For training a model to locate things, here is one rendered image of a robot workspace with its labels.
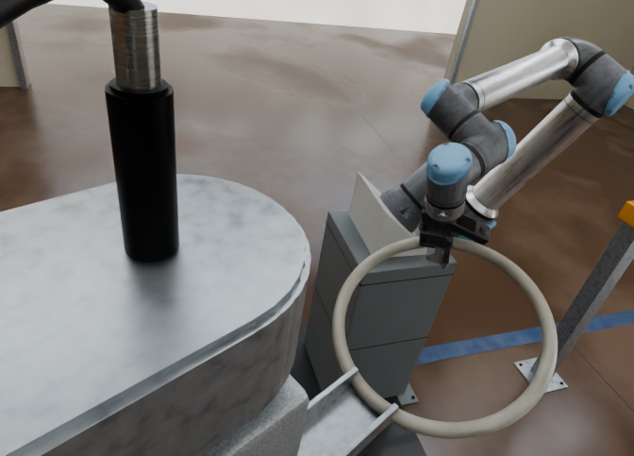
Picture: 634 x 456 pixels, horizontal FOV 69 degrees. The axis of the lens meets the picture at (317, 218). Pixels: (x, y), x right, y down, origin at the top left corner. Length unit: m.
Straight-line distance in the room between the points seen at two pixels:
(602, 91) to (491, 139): 0.54
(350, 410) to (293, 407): 0.57
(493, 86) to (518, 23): 5.60
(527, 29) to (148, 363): 6.79
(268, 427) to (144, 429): 0.16
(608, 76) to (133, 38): 1.39
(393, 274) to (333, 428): 0.85
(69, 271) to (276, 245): 0.15
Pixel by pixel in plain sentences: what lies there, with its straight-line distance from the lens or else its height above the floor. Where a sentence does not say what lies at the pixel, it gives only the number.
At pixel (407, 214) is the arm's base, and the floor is 1.00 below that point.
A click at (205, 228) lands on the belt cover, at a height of 1.67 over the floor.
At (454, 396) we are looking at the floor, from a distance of 2.54.
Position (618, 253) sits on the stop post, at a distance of 2.34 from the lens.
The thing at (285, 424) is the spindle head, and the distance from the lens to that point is 0.47.
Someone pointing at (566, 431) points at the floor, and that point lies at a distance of 2.71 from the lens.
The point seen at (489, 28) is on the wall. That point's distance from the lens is 6.58.
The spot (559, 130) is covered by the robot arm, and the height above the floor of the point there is 1.45.
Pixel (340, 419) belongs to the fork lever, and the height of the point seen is 1.06.
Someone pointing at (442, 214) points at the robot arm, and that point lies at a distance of 1.08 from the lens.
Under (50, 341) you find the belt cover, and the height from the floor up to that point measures 1.67.
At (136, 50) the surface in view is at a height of 1.83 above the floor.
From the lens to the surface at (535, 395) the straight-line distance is 1.07.
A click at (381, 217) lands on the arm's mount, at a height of 1.02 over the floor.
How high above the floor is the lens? 1.91
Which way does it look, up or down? 34 degrees down
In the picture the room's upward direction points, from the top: 10 degrees clockwise
